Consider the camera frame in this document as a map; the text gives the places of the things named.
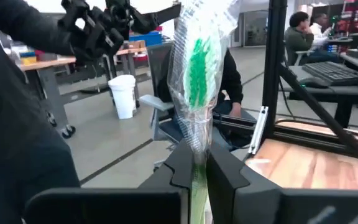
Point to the black table frame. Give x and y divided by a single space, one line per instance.
273 62

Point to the black keyboard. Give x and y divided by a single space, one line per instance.
334 73

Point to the gray office desk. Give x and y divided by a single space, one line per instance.
353 91

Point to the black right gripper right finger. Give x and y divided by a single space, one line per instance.
259 205

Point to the white bucket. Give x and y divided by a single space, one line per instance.
123 96

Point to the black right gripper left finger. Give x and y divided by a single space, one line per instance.
110 207

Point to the wooden top rolling workbench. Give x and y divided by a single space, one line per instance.
51 93

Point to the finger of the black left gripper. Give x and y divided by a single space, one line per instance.
157 17

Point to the blue plastic bin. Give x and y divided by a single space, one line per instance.
146 39

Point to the person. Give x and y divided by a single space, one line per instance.
319 31
232 81
297 37

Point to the silver corner bracket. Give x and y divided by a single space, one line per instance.
258 130

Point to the green toothbrush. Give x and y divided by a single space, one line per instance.
199 74

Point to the black computer mouse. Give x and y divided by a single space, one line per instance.
314 82

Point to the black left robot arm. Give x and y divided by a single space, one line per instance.
11 124

